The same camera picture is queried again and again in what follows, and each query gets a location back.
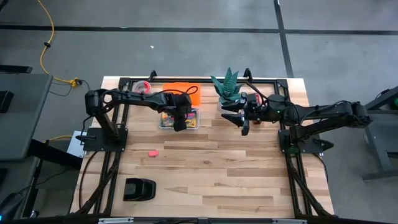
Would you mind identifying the grey desk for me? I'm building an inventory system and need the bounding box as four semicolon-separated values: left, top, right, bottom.
0;73;54;161

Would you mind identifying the green artificial succulent plant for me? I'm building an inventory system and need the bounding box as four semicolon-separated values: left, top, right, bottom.
210;67;244;104

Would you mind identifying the white plant pot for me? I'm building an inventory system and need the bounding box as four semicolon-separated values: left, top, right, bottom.
217;100;233;113

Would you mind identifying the yellow extension cable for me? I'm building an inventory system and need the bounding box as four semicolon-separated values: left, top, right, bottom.
36;0;83;88

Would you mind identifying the clear tape roll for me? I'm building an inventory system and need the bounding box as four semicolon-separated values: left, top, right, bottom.
131;80;152;95

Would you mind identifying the small red object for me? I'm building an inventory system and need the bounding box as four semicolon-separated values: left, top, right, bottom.
252;92;263;126

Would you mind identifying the clear plastic pencil case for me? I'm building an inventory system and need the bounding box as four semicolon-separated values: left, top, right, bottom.
159;108;201;131

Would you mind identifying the yellow green crayon box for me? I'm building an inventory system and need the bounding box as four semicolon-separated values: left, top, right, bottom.
161;111;198;129

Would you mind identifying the white paper sheet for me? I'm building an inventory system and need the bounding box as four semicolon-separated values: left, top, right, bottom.
66;130;88;159

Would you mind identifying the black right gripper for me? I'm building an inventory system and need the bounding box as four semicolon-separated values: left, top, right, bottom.
221;91;269;137

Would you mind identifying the black metal table frame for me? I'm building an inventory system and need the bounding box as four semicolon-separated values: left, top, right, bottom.
70;68;335;220

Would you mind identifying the black device on desk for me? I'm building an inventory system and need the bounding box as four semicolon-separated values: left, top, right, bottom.
0;90;15;114

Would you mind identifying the black plastic holder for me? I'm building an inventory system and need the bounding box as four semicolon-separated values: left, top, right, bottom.
123;177;157;202

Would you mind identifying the grey metal stand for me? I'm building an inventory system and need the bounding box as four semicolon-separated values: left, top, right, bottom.
361;86;398;182

